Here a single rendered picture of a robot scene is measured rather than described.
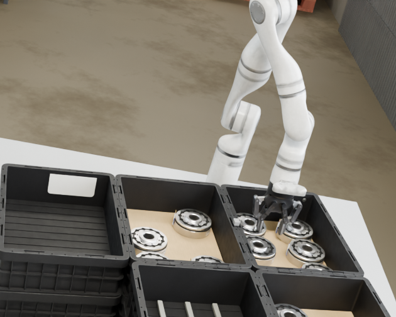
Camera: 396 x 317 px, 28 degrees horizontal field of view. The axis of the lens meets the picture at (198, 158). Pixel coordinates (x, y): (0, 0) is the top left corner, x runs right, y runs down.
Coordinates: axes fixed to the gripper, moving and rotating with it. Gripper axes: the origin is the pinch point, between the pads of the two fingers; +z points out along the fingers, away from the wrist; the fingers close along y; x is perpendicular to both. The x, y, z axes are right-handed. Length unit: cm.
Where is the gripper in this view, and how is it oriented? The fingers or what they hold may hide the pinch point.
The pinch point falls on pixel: (270, 228)
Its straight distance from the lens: 220.1
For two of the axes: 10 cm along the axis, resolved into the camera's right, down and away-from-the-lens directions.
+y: -9.7, -1.4, -2.0
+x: 1.2, 4.1, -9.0
